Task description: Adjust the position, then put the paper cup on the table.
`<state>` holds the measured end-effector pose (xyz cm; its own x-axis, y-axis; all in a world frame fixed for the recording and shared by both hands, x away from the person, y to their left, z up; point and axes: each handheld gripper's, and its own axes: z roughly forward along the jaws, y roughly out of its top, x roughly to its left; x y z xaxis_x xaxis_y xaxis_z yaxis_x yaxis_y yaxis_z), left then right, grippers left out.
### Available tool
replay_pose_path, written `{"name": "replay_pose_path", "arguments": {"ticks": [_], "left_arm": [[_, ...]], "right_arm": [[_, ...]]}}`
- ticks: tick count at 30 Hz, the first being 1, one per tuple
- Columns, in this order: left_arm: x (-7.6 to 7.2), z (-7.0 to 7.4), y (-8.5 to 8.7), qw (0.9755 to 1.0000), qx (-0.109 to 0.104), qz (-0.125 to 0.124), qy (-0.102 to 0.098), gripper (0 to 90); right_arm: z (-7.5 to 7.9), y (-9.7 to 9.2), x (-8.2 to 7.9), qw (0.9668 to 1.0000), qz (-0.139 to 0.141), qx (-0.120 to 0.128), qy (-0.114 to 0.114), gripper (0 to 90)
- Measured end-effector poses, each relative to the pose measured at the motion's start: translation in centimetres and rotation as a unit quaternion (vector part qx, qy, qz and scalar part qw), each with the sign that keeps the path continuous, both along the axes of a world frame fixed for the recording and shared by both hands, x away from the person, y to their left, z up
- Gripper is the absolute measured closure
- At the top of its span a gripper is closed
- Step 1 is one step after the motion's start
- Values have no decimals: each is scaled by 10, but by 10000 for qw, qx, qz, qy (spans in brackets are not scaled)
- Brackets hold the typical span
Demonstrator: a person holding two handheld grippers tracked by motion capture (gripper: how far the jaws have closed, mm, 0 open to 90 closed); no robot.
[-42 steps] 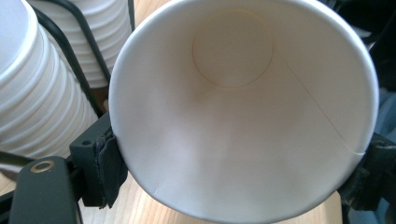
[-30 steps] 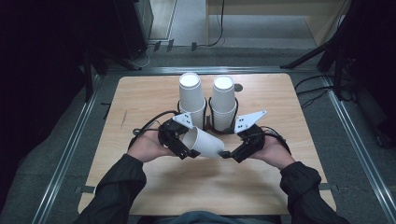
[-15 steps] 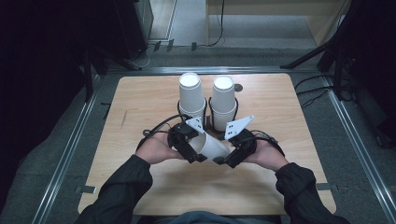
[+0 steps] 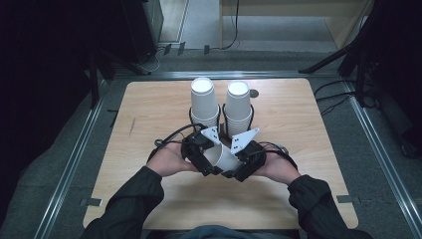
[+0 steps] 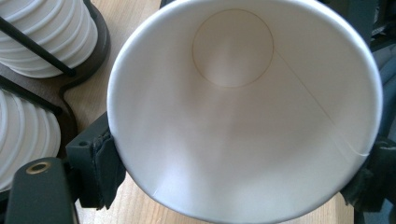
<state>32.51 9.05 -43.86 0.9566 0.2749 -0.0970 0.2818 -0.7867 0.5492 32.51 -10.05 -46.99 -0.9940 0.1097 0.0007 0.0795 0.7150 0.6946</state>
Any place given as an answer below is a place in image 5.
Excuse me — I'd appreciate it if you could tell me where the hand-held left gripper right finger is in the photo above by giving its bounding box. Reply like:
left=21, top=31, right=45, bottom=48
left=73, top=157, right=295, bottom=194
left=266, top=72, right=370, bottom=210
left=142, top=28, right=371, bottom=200
left=340, top=138, right=396, bottom=214

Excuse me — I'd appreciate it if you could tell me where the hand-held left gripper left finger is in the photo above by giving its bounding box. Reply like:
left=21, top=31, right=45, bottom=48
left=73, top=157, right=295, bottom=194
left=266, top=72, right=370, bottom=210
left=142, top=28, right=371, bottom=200
left=65, top=111, right=127, bottom=210

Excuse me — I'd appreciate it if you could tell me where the stack of white paper cups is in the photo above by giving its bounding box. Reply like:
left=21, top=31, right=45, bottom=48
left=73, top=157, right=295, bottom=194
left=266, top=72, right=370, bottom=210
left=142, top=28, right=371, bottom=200
left=0, top=88, right=62, bottom=192
left=0, top=0, right=99, bottom=79

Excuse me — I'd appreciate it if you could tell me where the black wire cup holder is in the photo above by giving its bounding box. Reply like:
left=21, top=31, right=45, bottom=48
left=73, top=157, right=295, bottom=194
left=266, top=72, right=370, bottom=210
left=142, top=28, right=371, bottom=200
left=0, top=0, right=112, bottom=166

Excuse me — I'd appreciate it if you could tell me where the single white paper cup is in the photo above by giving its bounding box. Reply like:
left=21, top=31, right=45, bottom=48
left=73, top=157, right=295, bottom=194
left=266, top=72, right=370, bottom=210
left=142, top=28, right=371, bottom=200
left=106, top=0, right=384, bottom=224

